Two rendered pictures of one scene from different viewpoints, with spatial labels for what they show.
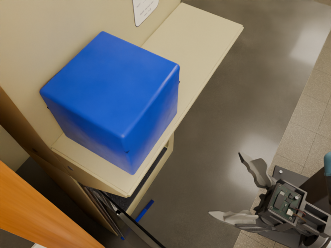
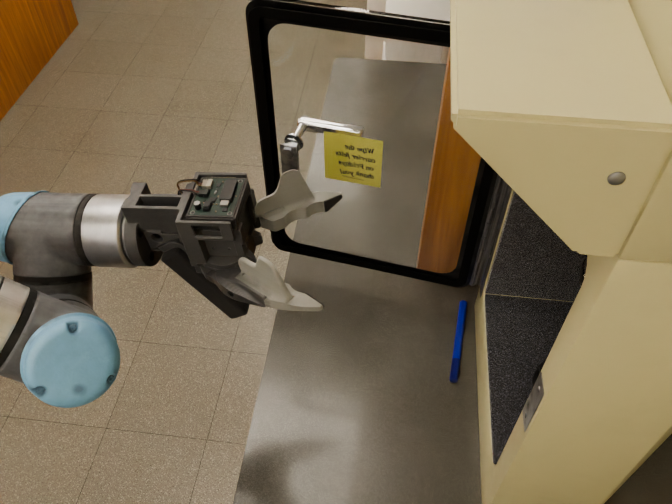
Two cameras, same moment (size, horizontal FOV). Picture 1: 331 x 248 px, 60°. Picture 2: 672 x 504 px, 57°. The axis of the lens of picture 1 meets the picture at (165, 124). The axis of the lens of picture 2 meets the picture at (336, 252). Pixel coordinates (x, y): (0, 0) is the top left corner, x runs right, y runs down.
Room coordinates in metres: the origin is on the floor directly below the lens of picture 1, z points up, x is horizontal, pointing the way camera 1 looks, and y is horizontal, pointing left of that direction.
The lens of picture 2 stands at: (0.58, -0.29, 1.70)
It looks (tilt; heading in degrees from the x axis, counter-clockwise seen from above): 48 degrees down; 156
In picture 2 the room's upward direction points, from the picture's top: straight up
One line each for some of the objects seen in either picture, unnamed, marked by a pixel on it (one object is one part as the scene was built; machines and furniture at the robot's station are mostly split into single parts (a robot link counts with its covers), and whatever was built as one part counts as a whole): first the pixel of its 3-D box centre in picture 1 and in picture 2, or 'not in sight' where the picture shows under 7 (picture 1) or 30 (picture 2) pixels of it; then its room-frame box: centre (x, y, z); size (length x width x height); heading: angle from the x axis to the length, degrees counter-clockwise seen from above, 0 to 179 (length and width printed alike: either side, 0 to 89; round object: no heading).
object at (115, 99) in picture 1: (117, 103); not in sight; (0.18, 0.05, 1.56); 0.10 x 0.10 x 0.09; 59
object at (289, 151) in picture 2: not in sight; (290, 160); (-0.01, -0.09, 1.18); 0.02 x 0.02 x 0.06; 50
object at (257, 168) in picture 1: (258, 166); (274, 279); (0.23, -0.19, 1.26); 0.09 x 0.03 x 0.06; 23
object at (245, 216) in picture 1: (235, 215); (295, 192); (0.13, -0.13, 1.26); 0.09 x 0.03 x 0.06; 95
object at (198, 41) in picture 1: (160, 99); (520, 46); (0.26, 0.01, 1.46); 0.32 x 0.11 x 0.10; 149
